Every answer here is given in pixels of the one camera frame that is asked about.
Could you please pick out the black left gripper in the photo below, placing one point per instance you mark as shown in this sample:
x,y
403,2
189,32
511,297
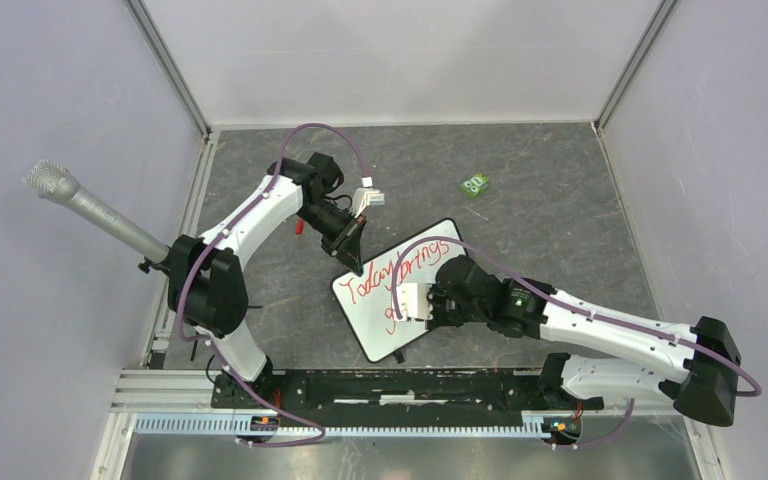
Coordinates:
x,y
345,246

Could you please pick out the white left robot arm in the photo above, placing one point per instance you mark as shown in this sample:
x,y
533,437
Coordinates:
x,y
206,285

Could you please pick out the aluminium frame rail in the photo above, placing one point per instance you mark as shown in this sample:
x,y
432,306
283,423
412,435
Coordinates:
x,y
162,391

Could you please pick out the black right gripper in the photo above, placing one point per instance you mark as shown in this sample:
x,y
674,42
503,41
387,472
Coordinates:
x,y
436,320

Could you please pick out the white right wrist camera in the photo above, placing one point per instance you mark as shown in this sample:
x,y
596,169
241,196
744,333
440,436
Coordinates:
x,y
413,302

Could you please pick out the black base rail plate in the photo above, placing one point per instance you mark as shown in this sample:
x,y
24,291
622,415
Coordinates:
x,y
415,397

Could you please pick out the green toy block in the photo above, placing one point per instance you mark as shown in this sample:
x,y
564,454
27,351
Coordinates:
x,y
475,185

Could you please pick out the small white whiteboard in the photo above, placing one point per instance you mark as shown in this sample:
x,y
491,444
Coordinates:
x,y
365,300

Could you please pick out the silver microphone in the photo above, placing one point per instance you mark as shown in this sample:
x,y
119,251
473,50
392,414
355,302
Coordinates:
x,y
56,184

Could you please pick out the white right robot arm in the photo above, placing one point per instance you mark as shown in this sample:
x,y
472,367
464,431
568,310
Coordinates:
x,y
691,367

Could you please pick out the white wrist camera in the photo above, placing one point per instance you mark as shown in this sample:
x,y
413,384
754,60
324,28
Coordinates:
x,y
413,302
365,196

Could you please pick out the toothed light blue strip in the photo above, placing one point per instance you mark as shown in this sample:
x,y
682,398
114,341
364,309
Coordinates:
x,y
244,425

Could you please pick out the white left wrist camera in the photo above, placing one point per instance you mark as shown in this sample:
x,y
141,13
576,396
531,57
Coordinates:
x,y
365,196

